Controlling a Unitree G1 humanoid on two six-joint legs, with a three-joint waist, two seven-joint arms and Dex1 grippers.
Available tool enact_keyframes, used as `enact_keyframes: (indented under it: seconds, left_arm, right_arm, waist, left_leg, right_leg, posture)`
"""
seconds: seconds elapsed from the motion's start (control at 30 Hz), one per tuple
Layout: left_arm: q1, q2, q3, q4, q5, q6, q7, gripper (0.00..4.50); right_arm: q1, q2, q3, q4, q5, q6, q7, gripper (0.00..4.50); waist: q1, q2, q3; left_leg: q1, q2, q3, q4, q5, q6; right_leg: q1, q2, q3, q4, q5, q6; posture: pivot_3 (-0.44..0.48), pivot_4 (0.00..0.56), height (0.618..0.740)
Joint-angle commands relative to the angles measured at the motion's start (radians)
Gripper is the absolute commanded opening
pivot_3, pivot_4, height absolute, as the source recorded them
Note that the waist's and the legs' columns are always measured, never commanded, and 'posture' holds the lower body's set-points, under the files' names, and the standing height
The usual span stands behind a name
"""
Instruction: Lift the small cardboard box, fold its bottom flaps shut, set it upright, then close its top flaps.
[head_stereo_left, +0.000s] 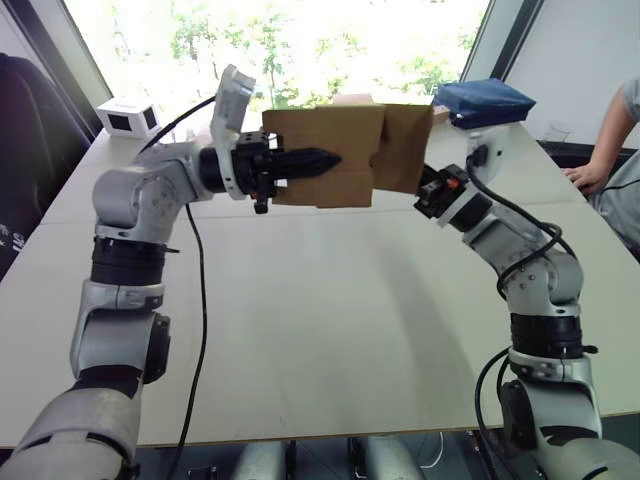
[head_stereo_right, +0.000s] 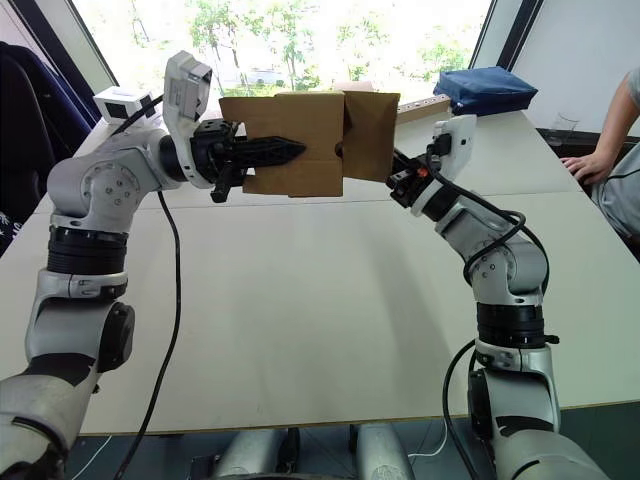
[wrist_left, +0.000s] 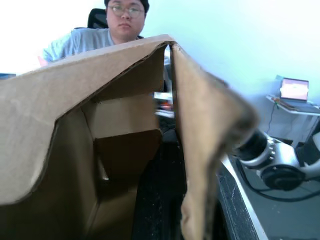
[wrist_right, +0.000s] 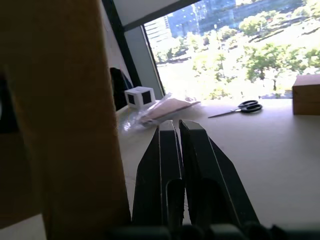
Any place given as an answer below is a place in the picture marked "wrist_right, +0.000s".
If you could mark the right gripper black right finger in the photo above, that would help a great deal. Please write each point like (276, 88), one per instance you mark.
(212, 180)

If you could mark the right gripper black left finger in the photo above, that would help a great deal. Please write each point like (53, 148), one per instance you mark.
(155, 175)

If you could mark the small cardboard box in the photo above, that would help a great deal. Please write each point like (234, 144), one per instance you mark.
(62, 100)

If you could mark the small brown box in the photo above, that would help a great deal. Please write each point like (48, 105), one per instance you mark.
(307, 96)

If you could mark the clear plastic bag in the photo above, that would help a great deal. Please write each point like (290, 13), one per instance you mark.
(170, 106)

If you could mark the white cube with black squares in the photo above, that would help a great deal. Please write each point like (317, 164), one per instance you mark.
(138, 89)

